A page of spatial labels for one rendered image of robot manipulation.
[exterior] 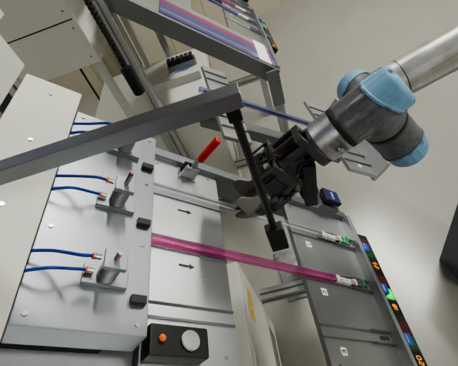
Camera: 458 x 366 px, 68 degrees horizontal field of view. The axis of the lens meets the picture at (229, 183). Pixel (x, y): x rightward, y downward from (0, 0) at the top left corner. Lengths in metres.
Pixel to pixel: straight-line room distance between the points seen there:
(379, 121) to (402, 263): 1.19
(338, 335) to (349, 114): 0.39
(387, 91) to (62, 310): 0.49
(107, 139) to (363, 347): 0.59
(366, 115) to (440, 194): 1.40
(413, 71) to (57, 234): 0.63
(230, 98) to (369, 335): 0.59
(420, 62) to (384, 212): 1.18
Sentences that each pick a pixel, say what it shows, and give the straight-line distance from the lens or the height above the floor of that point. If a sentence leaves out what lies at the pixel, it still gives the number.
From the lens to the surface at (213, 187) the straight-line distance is 0.70.
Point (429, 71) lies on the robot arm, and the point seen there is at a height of 1.08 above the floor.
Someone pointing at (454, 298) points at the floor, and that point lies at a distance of 1.66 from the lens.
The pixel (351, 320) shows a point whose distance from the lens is 0.74.
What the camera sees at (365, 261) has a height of 0.73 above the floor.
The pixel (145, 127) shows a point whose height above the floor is 1.35.
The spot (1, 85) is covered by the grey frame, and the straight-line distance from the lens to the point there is 0.61.
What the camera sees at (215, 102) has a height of 1.35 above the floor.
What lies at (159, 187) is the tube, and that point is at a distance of 0.61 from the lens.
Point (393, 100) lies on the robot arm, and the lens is 0.55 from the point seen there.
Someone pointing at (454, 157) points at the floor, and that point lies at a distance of 2.10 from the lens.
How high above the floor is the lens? 1.49
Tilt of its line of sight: 46 degrees down
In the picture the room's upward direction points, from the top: 24 degrees counter-clockwise
